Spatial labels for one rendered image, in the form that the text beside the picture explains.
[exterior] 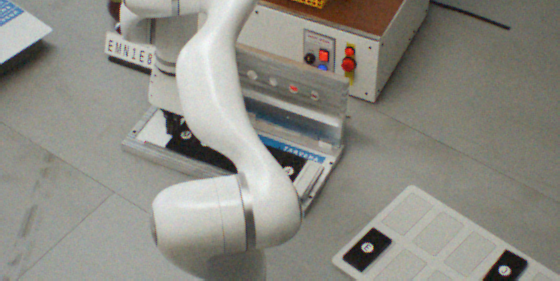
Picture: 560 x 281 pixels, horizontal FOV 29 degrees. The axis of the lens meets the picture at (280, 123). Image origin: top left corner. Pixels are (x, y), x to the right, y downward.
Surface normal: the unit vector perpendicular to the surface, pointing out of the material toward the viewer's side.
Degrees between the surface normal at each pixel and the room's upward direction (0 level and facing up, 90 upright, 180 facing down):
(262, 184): 19
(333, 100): 83
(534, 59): 0
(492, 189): 0
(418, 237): 0
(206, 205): 23
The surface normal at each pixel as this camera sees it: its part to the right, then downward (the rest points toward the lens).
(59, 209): 0.00, -0.70
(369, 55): -0.44, 0.65
